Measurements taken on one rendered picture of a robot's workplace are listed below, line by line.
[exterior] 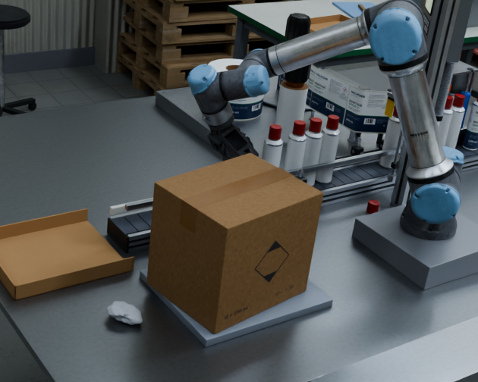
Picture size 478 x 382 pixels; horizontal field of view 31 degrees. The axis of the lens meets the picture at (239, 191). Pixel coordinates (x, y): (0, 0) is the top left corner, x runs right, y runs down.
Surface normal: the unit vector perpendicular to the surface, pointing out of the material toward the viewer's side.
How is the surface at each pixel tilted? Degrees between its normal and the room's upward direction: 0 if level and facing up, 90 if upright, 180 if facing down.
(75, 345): 0
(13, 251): 0
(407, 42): 83
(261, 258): 90
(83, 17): 90
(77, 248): 0
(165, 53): 90
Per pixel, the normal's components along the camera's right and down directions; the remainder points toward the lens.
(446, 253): 0.07, -0.89
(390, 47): -0.27, 0.30
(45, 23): 0.55, 0.44
